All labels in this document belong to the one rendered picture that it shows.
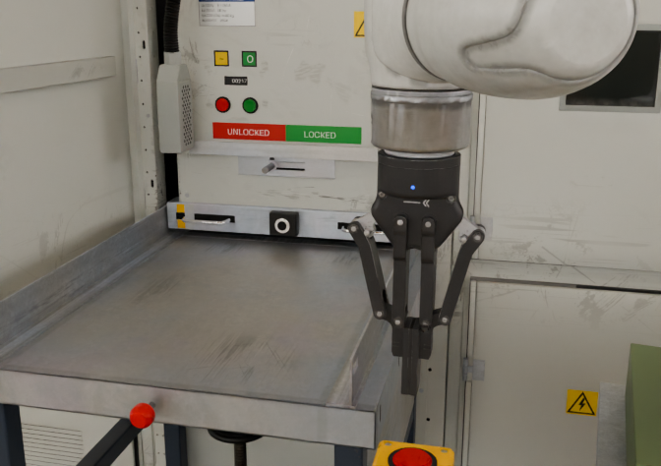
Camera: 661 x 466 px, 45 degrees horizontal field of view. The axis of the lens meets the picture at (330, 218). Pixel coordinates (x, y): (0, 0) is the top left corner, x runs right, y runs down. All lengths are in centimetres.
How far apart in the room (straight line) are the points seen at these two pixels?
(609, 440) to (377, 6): 77
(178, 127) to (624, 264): 92
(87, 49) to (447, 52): 119
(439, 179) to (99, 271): 96
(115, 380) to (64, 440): 101
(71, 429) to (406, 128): 158
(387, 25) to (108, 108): 114
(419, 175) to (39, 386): 71
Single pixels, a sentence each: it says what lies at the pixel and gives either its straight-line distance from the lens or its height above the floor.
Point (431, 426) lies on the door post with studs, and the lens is 183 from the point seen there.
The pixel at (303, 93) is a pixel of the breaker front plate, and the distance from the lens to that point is 165.
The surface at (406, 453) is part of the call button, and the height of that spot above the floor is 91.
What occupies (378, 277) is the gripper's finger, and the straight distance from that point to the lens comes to 76.
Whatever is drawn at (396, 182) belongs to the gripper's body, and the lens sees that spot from 71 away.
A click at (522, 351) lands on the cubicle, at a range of 172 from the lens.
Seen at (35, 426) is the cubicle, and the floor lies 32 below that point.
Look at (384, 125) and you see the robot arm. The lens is 70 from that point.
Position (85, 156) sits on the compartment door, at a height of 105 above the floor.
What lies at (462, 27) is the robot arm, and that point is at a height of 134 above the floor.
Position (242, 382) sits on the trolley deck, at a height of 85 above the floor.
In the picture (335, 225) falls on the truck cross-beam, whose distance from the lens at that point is 167.
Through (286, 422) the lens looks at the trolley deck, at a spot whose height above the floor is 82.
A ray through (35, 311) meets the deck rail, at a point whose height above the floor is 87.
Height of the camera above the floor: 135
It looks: 15 degrees down
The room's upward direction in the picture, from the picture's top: straight up
